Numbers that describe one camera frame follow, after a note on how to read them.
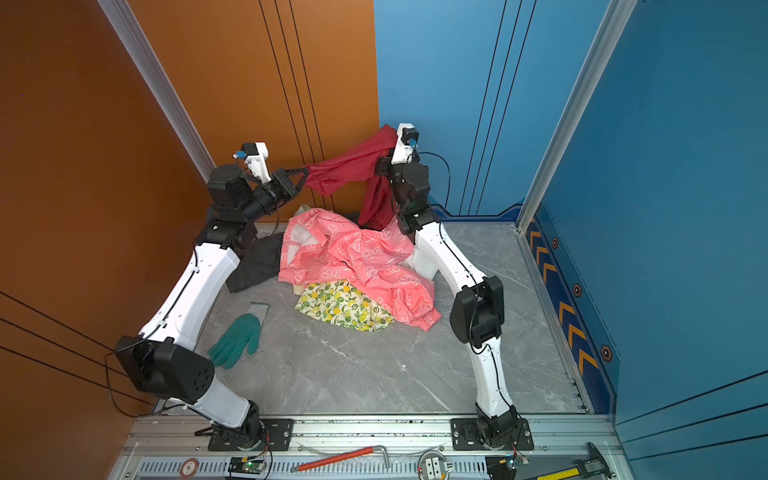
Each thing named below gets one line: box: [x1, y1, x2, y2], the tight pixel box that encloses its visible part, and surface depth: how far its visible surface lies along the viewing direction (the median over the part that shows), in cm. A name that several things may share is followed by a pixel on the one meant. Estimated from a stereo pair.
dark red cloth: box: [305, 124, 397, 229], surface depth 71 cm
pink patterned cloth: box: [278, 209, 441, 331], surface depth 98 cm
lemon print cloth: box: [294, 279, 395, 331], surface depth 96 cm
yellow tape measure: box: [536, 466, 581, 480], surface depth 70 cm
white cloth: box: [398, 244, 439, 280], surface depth 104 cm
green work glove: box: [208, 302, 270, 369], surface depth 93 cm
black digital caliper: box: [573, 442, 612, 479], surface depth 70 cm
